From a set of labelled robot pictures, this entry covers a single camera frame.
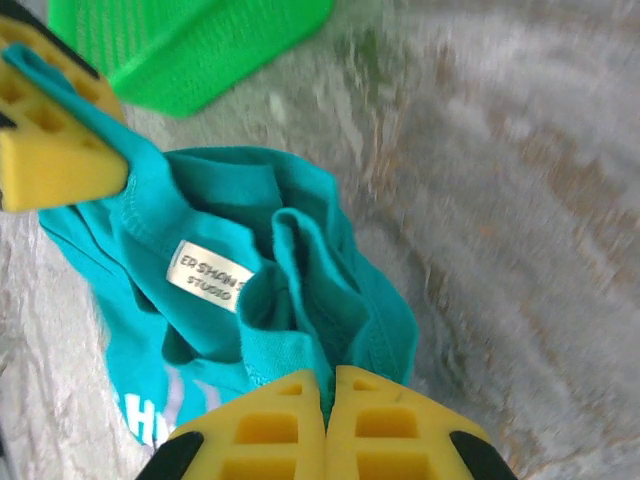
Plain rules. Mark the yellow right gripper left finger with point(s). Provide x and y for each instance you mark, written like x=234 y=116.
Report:
x=280 y=415

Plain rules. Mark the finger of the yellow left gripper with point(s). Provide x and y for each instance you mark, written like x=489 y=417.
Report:
x=60 y=170
x=100 y=95

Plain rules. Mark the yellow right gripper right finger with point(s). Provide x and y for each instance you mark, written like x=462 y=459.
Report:
x=385 y=405

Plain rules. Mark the teal t-shirt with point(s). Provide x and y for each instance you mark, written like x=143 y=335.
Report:
x=225 y=200

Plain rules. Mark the green plastic mesh basket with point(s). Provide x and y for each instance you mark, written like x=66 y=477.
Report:
x=200 y=50

